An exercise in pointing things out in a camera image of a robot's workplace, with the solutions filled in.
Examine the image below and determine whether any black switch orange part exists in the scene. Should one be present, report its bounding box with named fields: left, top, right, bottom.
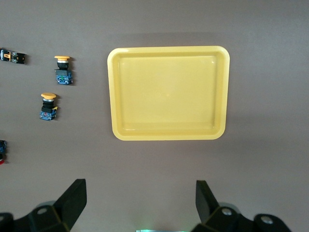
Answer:
left=0, top=47, right=26, bottom=65

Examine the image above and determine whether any yellow mushroom button red contact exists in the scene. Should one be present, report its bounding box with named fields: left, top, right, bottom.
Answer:
left=39, top=93, right=58, bottom=121

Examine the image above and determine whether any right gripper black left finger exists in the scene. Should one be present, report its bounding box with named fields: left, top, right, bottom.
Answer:
left=0, top=178, right=87, bottom=232

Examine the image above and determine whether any red button blue contact block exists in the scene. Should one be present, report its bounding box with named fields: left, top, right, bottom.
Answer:
left=0, top=139, right=7, bottom=167

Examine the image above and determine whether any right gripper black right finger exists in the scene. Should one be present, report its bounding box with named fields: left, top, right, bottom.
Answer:
left=192, top=180, right=293, bottom=232

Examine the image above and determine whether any yellow plastic tray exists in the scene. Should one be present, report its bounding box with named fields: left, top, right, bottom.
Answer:
left=107, top=45, right=230, bottom=142

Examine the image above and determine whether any yellow mushroom button green contact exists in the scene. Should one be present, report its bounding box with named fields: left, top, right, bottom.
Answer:
left=54, top=55, right=73, bottom=85

